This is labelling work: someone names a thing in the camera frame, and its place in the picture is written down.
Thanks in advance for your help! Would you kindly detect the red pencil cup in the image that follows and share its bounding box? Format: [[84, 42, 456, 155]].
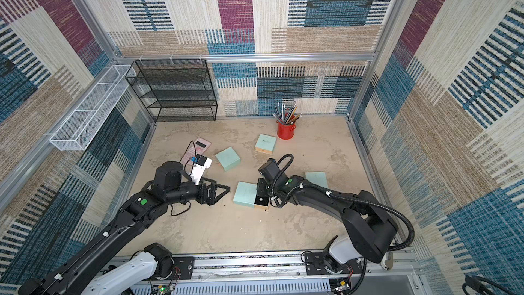
[[276, 121, 296, 140]]

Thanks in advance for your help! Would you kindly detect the mint drawer jewelry box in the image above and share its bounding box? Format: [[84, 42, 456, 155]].
[[305, 172, 328, 188]]

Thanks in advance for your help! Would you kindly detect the pencils bundle in cup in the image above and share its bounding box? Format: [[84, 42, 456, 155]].
[[272, 102, 302, 126]]

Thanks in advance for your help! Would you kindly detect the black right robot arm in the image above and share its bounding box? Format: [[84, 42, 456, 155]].
[[258, 154, 415, 270]]

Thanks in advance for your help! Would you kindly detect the white mesh wall basket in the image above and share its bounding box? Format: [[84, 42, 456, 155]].
[[50, 65, 130, 151]]

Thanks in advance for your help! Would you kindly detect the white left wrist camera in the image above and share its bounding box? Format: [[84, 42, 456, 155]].
[[190, 154, 212, 185]]

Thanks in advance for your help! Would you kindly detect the pink calculator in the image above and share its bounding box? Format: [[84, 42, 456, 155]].
[[180, 137, 212, 165]]

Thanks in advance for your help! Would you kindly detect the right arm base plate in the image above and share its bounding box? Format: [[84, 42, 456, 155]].
[[300, 251, 362, 276]]

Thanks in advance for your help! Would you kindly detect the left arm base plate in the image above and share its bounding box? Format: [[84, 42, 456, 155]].
[[166, 256, 195, 283]]

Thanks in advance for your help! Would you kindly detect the black wire shelf rack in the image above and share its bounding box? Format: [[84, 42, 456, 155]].
[[125, 59, 218, 122]]

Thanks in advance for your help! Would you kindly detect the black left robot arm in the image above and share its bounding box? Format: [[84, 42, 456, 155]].
[[18, 161, 231, 294]]

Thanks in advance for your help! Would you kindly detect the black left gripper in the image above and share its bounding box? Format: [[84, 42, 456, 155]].
[[166, 175, 231, 207]]

